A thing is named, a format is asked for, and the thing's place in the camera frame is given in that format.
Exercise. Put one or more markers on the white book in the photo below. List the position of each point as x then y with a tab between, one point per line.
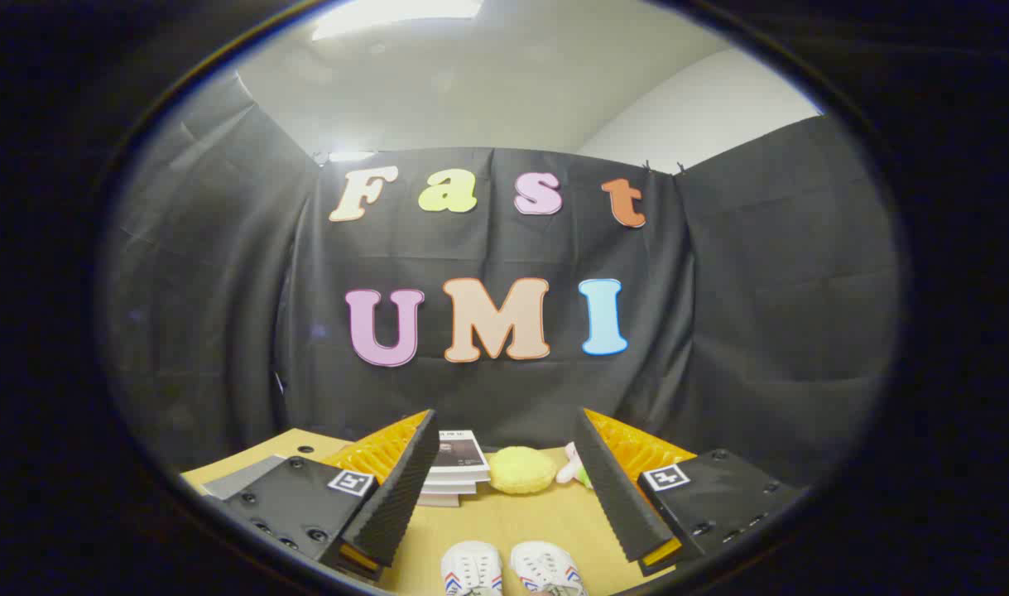
450	489
458	478

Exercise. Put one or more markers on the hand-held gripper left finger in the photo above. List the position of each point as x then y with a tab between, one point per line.
405	488

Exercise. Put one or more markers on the grey cover book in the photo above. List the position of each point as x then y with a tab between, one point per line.
463	451

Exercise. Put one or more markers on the black backdrop cloth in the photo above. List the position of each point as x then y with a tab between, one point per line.
719	331

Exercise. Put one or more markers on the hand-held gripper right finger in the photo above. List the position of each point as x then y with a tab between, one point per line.
616	488

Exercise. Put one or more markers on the yellow plush toy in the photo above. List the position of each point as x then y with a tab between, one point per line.
522	470

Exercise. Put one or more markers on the brown cover book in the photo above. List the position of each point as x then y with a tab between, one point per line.
438	500

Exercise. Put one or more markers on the ceiling light panel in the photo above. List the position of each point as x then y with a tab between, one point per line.
396	15

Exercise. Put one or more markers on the green pink plush toy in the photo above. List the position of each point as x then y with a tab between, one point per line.
572	472

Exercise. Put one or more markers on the white shoe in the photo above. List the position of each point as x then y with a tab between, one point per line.
471	567
545	565

